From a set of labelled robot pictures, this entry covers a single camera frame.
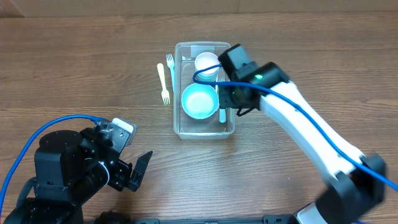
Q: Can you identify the green plastic fork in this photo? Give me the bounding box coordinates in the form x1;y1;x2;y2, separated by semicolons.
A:
218;78;226;123

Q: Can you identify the pale green bowl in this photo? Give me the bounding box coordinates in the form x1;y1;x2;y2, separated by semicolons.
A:
181;83;219;119

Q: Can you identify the green plastic cup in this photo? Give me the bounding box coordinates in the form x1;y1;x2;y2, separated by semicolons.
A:
196;73;218;82

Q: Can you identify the pink plastic cup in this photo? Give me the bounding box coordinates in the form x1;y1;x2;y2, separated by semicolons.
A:
195;52;220;76

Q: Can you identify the yellow plastic fork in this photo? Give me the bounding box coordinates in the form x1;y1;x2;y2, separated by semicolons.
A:
157;63;170;105

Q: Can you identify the blue plastic fork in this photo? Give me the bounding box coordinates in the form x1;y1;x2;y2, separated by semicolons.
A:
166;54;175;90

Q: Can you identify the white plastic spoon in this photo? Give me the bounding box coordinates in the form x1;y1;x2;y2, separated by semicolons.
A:
215;77;220;95

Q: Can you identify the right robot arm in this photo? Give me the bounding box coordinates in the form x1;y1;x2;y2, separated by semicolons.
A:
219;61;392;223

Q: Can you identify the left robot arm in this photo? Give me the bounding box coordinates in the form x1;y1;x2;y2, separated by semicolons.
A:
5;122;152;223

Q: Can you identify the clear plastic container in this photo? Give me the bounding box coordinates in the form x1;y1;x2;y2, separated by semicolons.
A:
173;41;235;140

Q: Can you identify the left blue cable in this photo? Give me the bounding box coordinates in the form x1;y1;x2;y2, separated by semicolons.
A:
0;114;108;218

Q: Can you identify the blue cable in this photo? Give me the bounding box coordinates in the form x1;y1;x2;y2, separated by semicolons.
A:
0;114;108;218
192;63;398;224

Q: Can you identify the right blue cable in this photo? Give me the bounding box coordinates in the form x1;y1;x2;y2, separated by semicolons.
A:
192;63;398;224

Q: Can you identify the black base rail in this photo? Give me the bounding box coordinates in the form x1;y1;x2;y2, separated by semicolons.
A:
83;210;349;224

